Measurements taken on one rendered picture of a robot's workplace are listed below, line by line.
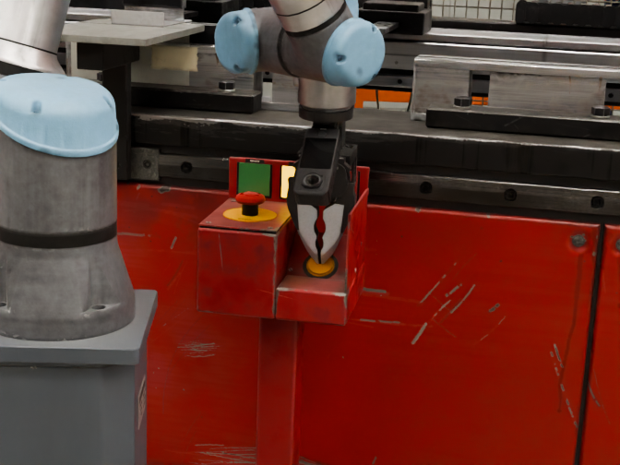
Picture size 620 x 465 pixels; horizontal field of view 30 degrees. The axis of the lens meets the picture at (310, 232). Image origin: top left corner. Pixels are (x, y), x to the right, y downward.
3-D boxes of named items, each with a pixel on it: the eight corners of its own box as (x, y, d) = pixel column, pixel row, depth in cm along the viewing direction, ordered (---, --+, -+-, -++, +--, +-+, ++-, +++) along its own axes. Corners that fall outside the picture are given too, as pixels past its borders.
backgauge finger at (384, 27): (336, 39, 183) (337, 6, 182) (364, 27, 208) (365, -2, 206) (411, 43, 181) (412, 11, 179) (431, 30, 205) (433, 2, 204)
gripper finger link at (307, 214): (327, 251, 160) (328, 187, 157) (318, 267, 154) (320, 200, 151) (304, 249, 160) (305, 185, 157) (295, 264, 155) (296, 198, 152)
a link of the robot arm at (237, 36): (263, 15, 130) (338, 6, 137) (207, 7, 138) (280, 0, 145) (265, 85, 132) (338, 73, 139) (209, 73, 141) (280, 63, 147)
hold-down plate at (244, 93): (69, 101, 183) (68, 82, 182) (83, 96, 188) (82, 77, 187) (252, 114, 177) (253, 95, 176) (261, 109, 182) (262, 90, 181)
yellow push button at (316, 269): (304, 283, 156) (304, 273, 154) (310, 262, 158) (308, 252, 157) (332, 286, 155) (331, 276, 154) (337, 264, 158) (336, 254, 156)
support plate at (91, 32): (23, 39, 161) (22, 31, 161) (97, 24, 186) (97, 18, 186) (145, 46, 157) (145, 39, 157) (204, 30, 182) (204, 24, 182)
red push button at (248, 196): (232, 221, 154) (232, 195, 153) (239, 214, 158) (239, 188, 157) (260, 223, 153) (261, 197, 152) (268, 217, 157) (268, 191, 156)
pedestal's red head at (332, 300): (196, 312, 152) (197, 179, 148) (227, 278, 168) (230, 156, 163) (345, 327, 149) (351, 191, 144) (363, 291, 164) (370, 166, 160)
